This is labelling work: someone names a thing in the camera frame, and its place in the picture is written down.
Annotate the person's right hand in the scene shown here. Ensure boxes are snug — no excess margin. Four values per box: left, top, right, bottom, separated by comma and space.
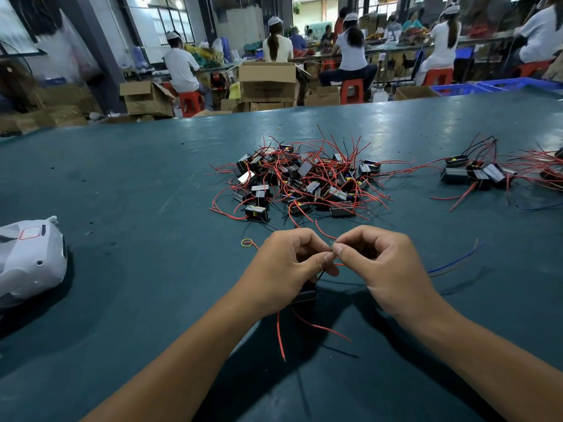
333, 226, 450, 326

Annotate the person's left hand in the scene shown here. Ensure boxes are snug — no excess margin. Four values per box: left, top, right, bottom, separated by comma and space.
233, 227, 340, 317

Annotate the central pile of wired modules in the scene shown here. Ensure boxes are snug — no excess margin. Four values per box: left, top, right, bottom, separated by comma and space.
211, 127, 413, 243

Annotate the person's left forearm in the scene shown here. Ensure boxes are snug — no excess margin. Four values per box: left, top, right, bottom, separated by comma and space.
83, 298, 265, 422

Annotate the person's right forearm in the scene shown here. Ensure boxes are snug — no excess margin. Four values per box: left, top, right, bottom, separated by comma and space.
422, 298, 563, 422

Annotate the shallow cardboard box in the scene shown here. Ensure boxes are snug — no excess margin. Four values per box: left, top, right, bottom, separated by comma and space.
393, 85, 440, 101

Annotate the low cardboard box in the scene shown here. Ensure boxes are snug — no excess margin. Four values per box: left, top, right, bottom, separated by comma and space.
303, 85, 341, 107

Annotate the red plastic stool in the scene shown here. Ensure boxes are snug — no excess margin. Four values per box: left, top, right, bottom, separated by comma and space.
517, 61, 552, 78
178, 92, 205, 118
340, 79, 365, 106
423, 68, 455, 87

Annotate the large closed cardboard box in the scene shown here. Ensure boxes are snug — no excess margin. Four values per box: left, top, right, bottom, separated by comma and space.
238, 64, 299, 104

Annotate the blue plastic crate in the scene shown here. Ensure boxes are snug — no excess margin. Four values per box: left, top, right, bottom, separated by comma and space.
477, 78, 563, 92
429, 83, 492, 97

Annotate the open cardboard box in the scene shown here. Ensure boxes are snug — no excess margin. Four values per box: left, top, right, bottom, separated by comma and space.
120, 80, 177, 118

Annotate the white plastic shell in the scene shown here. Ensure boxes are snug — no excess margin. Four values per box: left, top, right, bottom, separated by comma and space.
0, 216, 69, 308

